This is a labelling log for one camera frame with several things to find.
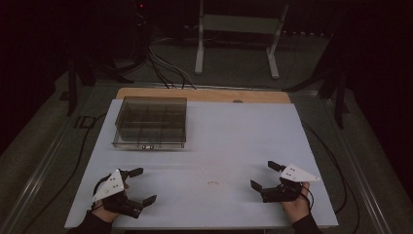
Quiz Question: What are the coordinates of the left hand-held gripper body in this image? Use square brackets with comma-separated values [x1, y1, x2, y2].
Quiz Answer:
[92, 168, 144, 219]

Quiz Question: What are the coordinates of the bundle of floor cables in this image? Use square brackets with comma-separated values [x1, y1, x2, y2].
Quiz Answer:
[146, 37, 198, 90]

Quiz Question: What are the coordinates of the right hand-held gripper cable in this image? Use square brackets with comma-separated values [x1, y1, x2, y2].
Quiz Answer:
[301, 185, 316, 212]

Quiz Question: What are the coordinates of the person's right hand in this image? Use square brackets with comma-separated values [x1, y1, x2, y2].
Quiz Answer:
[281, 181, 311, 224]

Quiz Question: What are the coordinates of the long black cable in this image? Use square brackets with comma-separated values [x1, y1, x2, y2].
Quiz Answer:
[301, 120, 361, 234]
[21, 113, 108, 234]

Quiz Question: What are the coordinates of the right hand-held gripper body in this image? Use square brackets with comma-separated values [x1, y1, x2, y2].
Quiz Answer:
[259, 163, 320, 204]

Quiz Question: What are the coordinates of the left hand-held gripper cable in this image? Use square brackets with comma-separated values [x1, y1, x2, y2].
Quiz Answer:
[92, 175, 113, 209]

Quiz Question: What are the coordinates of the white board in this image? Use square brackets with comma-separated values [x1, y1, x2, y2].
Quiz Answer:
[63, 98, 339, 230]

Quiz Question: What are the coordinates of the dark device with red light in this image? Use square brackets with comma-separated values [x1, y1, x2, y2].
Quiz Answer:
[131, 0, 152, 62]

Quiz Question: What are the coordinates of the wooden table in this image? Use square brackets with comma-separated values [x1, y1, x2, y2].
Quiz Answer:
[115, 87, 292, 104]

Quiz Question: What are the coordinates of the black stand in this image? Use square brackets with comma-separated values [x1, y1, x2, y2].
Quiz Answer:
[282, 61, 350, 130]
[62, 58, 135, 117]

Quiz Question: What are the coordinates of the metal floor rail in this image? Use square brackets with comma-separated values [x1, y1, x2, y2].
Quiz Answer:
[319, 96, 400, 234]
[0, 97, 95, 234]

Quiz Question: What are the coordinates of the clear dark compartment box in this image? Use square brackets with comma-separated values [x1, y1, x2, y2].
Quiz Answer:
[111, 96, 188, 150]

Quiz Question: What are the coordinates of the person's left hand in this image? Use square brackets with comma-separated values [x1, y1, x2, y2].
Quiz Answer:
[92, 200, 121, 224]

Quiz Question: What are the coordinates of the hand-held gripper cable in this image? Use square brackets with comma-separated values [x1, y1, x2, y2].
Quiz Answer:
[301, 185, 316, 212]
[92, 175, 113, 209]

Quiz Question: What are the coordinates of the white metal stand frame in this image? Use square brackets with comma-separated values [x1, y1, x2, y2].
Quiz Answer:
[194, 0, 290, 80]

